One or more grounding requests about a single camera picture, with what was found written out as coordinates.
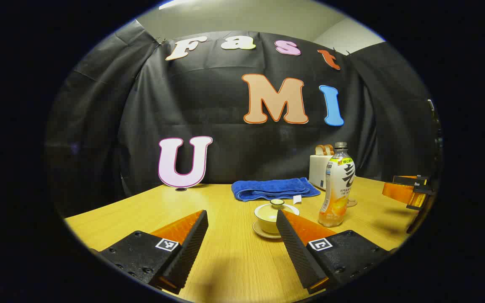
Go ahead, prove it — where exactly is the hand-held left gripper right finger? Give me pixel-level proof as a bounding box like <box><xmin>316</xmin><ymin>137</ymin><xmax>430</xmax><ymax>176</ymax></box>
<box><xmin>276</xmin><ymin>209</ymin><xmax>391</xmax><ymax>295</ymax></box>

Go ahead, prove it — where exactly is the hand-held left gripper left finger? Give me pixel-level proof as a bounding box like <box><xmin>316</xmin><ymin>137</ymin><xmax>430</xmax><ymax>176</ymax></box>
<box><xmin>99</xmin><ymin>210</ymin><xmax>209</xmax><ymax>295</ymax></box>

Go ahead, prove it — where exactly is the white teacup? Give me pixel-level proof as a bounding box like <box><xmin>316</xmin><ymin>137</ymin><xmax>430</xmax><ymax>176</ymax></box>
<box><xmin>254</xmin><ymin>203</ymin><xmax>300</xmax><ymax>235</ymax></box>

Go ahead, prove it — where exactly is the white teacup lid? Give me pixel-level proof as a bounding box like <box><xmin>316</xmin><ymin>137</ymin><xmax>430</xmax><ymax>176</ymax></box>
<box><xmin>254</xmin><ymin>199</ymin><xmax>300</xmax><ymax>222</ymax></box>

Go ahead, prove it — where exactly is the water bottle with white label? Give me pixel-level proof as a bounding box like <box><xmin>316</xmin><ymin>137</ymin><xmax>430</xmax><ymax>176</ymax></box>
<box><xmin>319</xmin><ymin>142</ymin><xmax>355</xmax><ymax>228</ymax></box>

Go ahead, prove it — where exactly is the white saucer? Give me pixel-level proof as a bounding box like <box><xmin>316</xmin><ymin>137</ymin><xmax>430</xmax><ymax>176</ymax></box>
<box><xmin>252</xmin><ymin>221</ymin><xmax>283</xmax><ymax>239</ymax></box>

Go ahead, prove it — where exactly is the blue towel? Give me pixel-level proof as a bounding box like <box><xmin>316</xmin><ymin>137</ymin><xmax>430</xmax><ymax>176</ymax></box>
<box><xmin>231</xmin><ymin>177</ymin><xmax>321</xmax><ymax>202</ymax></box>

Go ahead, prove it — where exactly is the white toaster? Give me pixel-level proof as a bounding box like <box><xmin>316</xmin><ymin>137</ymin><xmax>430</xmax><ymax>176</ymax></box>
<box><xmin>309</xmin><ymin>154</ymin><xmax>335</xmax><ymax>191</ymax></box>

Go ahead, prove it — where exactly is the black backdrop cloth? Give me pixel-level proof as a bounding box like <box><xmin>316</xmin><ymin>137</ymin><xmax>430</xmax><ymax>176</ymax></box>
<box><xmin>45</xmin><ymin>19</ymin><xmax>442</xmax><ymax>219</ymax></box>

